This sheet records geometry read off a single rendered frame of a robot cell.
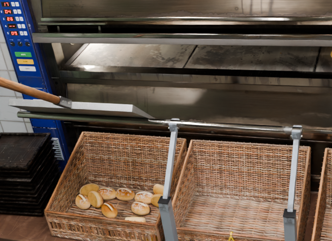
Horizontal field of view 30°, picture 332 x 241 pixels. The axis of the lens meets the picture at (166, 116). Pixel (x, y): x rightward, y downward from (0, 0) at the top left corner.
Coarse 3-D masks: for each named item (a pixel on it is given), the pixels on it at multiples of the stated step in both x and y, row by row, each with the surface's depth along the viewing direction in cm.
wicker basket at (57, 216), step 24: (96, 144) 308; (120, 144) 303; (144, 144) 299; (168, 144) 294; (72, 168) 300; (96, 168) 313; (120, 168) 308; (144, 168) 303; (72, 192) 301; (48, 216) 281; (72, 216) 275; (96, 216) 293; (120, 216) 290; (144, 216) 288; (96, 240) 278; (120, 240) 273; (144, 240) 268
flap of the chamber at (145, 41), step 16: (96, 32) 272; (112, 32) 270; (128, 32) 267; (144, 32) 265; (160, 32) 262; (176, 32) 260; (192, 32) 258; (208, 32) 256; (224, 32) 253; (240, 32) 251; (256, 32) 249; (272, 32) 247; (288, 32) 245; (304, 32) 243; (320, 32) 241
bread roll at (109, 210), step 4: (104, 204) 291; (108, 204) 290; (112, 204) 291; (104, 208) 290; (108, 208) 288; (112, 208) 288; (116, 208) 291; (104, 212) 289; (108, 212) 288; (112, 212) 288; (116, 212) 289; (108, 216) 288; (112, 216) 288
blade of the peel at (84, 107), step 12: (24, 108) 258; (36, 108) 253; (48, 108) 249; (60, 108) 244; (72, 108) 242; (84, 108) 240; (96, 108) 238; (108, 108) 237; (120, 108) 235; (132, 108) 233
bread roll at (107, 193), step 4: (100, 188) 303; (104, 188) 301; (108, 188) 301; (100, 192) 301; (104, 192) 300; (108, 192) 300; (112, 192) 300; (104, 196) 300; (108, 196) 300; (112, 196) 300
